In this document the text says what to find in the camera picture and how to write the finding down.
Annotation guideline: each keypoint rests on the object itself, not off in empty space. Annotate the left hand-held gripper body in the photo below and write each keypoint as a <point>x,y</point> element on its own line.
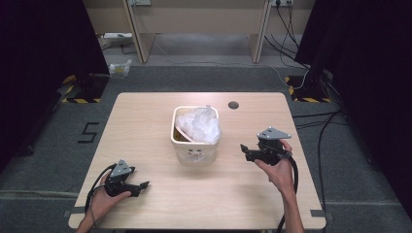
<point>116,184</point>

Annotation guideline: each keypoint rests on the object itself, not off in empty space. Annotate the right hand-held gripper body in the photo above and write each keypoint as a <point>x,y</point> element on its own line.
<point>270,150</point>

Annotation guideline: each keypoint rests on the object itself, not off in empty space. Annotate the cream square trash bin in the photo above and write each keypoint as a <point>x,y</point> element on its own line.
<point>196,153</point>

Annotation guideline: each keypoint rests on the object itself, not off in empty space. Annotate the cream round plate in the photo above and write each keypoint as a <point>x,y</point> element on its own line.
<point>185,131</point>

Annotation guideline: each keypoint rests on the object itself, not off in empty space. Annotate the person's left hand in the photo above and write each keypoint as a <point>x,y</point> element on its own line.
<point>102,204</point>

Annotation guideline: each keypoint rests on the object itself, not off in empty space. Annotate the person's right hand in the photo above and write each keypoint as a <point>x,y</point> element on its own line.
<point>280,174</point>

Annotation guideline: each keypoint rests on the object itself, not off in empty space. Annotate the grey tape strip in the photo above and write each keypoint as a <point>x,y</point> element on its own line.
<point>73,212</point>

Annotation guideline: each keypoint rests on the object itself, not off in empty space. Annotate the yellow wrapper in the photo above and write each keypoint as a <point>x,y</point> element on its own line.
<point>176,134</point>

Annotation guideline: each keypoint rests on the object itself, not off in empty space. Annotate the black stand base striped tape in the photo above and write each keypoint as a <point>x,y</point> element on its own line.
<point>307,92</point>
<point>89,89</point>

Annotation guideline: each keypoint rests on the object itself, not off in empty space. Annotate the small clear plastic bag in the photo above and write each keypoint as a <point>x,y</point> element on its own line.
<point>120,69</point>

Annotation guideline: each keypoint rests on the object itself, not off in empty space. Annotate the black curtain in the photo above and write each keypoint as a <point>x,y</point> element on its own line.
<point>39,64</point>
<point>372,81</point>

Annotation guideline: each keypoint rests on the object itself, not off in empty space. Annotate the white flat box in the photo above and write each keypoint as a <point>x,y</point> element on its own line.
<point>116,35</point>

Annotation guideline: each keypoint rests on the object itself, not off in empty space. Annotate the wall socket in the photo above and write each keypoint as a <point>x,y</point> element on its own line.
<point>282,2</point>
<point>140,2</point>

